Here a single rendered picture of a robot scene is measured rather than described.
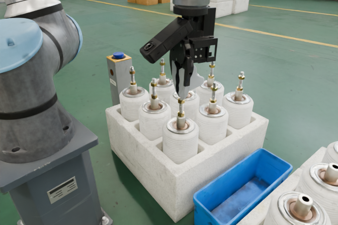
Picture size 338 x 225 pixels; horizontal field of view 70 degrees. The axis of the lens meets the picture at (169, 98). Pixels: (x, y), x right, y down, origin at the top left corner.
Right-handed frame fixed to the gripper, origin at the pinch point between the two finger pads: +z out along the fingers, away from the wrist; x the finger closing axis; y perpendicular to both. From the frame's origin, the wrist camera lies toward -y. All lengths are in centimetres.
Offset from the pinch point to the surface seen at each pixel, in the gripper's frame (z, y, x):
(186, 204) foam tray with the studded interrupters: 29.3, -1.2, -8.5
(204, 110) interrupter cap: 9.2, 10.3, 3.6
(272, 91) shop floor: 34, 78, 39
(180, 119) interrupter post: 6.7, 0.1, -0.9
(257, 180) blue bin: 34.0, 25.8, -6.8
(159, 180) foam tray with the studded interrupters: 24.0, -6.6, -2.5
